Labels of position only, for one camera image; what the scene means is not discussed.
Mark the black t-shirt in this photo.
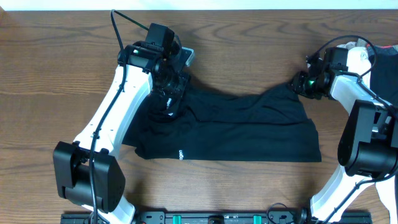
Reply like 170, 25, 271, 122
123, 84, 322, 162

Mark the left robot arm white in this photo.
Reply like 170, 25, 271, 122
53, 45, 195, 223

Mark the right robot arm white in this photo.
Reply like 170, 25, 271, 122
290, 69, 397, 223

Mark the white crumpled garment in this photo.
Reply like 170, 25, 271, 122
339, 40, 397, 223

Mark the grey garment with red trim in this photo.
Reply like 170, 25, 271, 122
366, 44, 397, 57

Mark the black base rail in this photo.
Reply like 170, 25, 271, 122
60, 206, 373, 224

